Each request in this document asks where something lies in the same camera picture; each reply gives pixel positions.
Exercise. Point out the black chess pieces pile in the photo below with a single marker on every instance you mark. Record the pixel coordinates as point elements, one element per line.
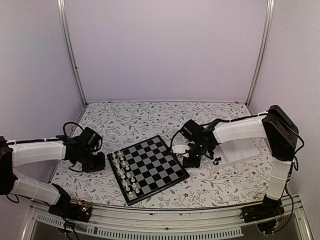
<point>216,161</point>

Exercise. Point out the aluminium front rail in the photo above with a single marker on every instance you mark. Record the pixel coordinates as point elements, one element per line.
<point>125,223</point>

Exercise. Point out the black and grey chessboard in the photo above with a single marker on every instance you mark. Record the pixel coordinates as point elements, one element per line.
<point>147,165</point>

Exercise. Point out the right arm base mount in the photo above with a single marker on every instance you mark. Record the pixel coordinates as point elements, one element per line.
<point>269,212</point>

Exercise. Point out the left aluminium frame post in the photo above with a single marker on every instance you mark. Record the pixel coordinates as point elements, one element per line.
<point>62,13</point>

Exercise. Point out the aluminium frame post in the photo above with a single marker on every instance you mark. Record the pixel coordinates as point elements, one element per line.
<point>62,13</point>
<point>270,4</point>

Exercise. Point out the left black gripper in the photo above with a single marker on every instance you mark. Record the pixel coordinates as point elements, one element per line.
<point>100,166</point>

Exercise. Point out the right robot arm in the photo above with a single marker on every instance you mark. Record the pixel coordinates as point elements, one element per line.
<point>273,125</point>

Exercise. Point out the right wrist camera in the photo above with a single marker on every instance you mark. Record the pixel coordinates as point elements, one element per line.
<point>181,150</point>

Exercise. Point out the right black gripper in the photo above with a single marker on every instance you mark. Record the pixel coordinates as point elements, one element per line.
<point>193,164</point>

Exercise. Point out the right aluminium frame post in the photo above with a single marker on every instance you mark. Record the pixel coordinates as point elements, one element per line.
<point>270,4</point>

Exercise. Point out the white plastic piece tray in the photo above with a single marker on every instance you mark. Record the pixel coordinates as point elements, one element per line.
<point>235,152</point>

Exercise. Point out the floral patterned table mat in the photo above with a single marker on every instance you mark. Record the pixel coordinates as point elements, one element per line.
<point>122,124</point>

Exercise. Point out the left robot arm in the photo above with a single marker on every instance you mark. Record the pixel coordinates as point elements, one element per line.
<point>15,154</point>

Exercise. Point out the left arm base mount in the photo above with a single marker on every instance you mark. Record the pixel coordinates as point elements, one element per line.
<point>78,211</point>

